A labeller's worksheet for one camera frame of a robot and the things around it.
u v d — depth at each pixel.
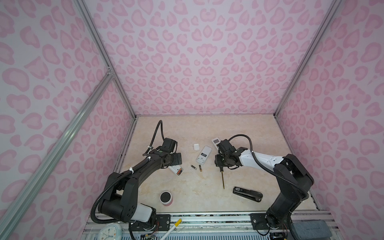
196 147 1.01
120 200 0.42
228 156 0.72
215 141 1.04
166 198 0.76
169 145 0.71
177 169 0.88
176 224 0.73
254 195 0.78
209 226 0.72
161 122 0.79
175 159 0.81
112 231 0.69
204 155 0.96
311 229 0.69
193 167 0.93
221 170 0.90
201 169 0.91
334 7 0.69
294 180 0.46
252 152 0.60
